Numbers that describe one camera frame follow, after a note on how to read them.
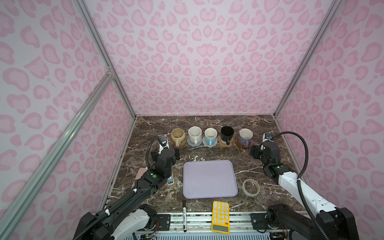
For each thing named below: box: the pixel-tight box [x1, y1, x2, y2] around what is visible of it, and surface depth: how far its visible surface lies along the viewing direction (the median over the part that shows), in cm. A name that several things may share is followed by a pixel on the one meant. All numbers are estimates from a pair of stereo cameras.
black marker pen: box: [182, 199, 187, 233], surface depth 76 cm
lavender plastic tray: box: [183, 160, 239, 199], surface depth 90 cm
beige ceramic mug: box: [171, 128, 186, 148], surface depth 100 cm
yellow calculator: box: [211, 201, 230, 234], surface depth 75 cm
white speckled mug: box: [188, 126, 203, 146], surface depth 100 cm
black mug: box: [220, 126, 234, 146], surface depth 98 cm
